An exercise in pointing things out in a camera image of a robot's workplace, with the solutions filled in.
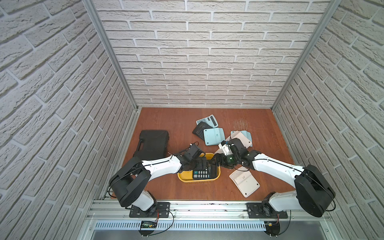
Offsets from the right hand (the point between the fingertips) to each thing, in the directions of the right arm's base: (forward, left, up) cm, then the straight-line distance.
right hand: (215, 162), depth 83 cm
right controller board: (-31, -23, -7) cm, 40 cm away
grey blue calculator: (+36, -1, -5) cm, 36 cm away
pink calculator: (+19, -18, -2) cm, 26 cm away
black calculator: (-4, +2, -3) cm, 6 cm away
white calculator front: (-10, -15, -5) cm, 19 cm away
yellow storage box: (-5, +17, -5) cm, 18 cm away
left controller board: (-26, +37, -9) cm, 46 cm away
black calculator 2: (+26, +8, -3) cm, 27 cm away
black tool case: (+14, +38, 0) cm, 40 cm away
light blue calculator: (+20, -2, -4) cm, 21 cm away
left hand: (+4, +9, -4) cm, 11 cm away
